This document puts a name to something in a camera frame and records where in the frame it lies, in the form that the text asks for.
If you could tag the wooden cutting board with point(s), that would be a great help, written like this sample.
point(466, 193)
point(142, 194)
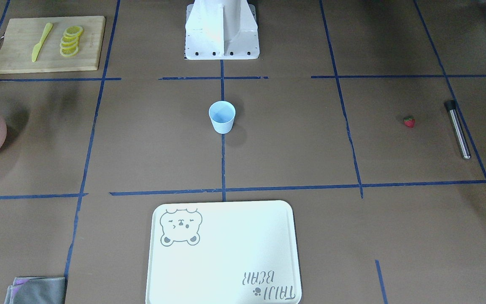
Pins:
point(22, 34)

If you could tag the white bear tray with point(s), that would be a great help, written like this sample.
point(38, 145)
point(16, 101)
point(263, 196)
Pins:
point(239, 252)

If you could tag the light blue plastic cup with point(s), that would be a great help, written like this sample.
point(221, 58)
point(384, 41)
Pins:
point(222, 115)

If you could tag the lemon slices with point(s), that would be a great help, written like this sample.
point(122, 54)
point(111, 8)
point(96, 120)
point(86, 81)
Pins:
point(69, 43)

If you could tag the red strawberry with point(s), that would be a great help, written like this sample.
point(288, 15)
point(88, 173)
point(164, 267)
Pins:
point(409, 121)

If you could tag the yellow plastic knife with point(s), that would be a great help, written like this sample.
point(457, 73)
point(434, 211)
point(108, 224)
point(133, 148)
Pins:
point(38, 46)

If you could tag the grey folded cloth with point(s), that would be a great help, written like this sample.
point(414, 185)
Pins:
point(36, 290)

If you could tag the steel muddler with black tip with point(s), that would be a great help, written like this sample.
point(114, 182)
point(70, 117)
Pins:
point(452, 111)

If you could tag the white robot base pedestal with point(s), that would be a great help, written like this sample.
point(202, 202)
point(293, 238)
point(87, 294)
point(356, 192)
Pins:
point(221, 30)

